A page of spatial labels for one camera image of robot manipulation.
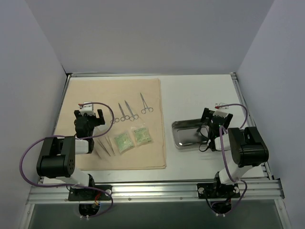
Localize green glove packet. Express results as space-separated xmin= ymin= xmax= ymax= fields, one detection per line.
xmin=112 ymin=131 xmax=135 ymax=155
xmin=131 ymin=124 xmax=153 ymax=147

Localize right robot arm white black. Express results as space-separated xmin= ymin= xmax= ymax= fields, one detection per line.
xmin=197 ymin=105 xmax=269 ymax=197

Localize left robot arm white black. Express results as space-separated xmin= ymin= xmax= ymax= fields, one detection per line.
xmin=36 ymin=108 xmax=105 ymax=200

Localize small steel scissors left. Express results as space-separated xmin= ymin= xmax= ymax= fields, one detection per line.
xmin=110 ymin=115 xmax=120 ymax=124

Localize small steel scissors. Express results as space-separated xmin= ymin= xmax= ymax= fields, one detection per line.
xmin=110 ymin=115 xmax=120 ymax=124
xmin=118 ymin=103 xmax=130 ymax=122

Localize stainless steel tray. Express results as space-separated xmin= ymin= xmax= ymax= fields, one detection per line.
xmin=172 ymin=119 xmax=209 ymax=150

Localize small steel scissors middle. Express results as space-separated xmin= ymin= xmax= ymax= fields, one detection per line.
xmin=118 ymin=103 xmax=130 ymax=122

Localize steel tweezers middle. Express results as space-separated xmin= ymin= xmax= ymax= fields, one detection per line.
xmin=99 ymin=136 xmax=112 ymax=156

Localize steel tweezers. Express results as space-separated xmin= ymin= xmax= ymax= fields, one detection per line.
xmin=106 ymin=136 xmax=116 ymax=156
xmin=99 ymin=136 xmax=112 ymax=156
xmin=95 ymin=141 xmax=103 ymax=159

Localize steel tweezers right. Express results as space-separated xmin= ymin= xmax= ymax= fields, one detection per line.
xmin=106 ymin=136 xmax=116 ymax=156

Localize steel tweezers left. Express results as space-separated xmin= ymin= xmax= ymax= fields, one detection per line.
xmin=95 ymin=141 xmax=103 ymax=159

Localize long steel scissors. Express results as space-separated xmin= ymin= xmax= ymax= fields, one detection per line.
xmin=125 ymin=101 xmax=139 ymax=121

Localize beige cloth mat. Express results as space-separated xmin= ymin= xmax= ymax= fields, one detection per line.
xmin=55 ymin=78 xmax=166 ymax=170

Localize steel hemostat forceps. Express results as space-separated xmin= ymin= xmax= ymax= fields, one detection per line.
xmin=140 ymin=93 xmax=153 ymax=115

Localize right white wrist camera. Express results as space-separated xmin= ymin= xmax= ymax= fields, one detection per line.
xmin=213 ymin=103 xmax=229 ymax=117

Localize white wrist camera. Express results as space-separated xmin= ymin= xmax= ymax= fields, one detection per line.
xmin=213 ymin=103 xmax=229 ymax=117
xmin=78 ymin=102 xmax=95 ymax=116

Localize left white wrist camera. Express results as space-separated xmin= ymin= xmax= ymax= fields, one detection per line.
xmin=78 ymin=102 xmax=95 ymax=116

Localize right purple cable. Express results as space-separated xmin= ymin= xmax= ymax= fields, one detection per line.
xmin=209 ymin=103 xmax=249 ymax=215

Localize aluminium right side rail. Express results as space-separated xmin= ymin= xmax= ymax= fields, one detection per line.
xmin=229 ymin=73 xmax=274 ymax=180

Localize aluminium rail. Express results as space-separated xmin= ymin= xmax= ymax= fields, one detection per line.
xmin=27 ymin=179 xmax=284 ymax=204
xmin=229 ymin=73 xmax=274 ymax=180

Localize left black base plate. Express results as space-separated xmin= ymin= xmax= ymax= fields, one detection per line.
xmin=68 ymin=185 xmax=112 ymax=201

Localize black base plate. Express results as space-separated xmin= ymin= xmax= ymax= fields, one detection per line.
xmin=197 ymin=183 xmax=240 ymax=199
xmin=68 ymin=185 xmax=112 ymax=201

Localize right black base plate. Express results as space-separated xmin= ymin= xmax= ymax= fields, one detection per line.
xmin=197 ymin=183 xmax=240 ymax=199

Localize aluminium front rail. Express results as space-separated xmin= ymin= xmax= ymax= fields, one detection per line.
xmin=27 ymin=179 xmax=284 ymax=204

